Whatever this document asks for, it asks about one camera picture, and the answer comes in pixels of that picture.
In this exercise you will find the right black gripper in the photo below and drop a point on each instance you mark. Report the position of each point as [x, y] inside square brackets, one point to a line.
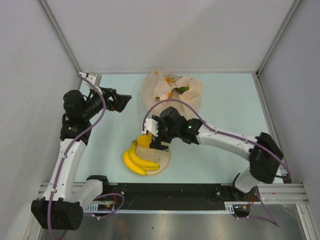
[156, 141]

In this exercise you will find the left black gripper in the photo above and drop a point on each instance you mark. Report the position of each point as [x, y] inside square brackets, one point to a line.
[107, 93]

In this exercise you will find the yellow fake bell pepper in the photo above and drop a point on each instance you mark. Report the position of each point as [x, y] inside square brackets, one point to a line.
[145, 140]

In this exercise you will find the green fake fruit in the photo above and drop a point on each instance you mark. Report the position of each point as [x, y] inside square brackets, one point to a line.
[182, 89]

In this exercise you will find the translucent peach plastic bag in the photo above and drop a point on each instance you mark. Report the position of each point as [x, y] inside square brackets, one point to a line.
[158, 84]

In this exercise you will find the yellow fake banana bunch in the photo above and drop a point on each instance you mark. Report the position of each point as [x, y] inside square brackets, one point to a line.
[137, 164]

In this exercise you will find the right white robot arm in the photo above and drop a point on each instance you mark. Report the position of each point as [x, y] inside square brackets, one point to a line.
[262, 152]

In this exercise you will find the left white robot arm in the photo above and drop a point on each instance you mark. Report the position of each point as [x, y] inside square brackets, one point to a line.
[59, 208]

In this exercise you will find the cream round plate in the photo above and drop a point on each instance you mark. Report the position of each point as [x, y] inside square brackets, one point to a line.
[158, 156]

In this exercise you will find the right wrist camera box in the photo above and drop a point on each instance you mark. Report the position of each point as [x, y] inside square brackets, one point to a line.
[149, 126]

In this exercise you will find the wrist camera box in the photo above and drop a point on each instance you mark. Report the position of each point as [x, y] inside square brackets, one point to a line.
[92, 77]
[149, 126]

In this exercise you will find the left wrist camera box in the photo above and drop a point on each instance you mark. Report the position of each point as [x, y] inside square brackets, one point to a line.
[92, 77]

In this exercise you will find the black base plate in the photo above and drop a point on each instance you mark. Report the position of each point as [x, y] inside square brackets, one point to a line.
[178, 196]

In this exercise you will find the aluminium frame rail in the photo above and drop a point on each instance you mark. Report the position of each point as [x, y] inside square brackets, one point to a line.
[283, 193]

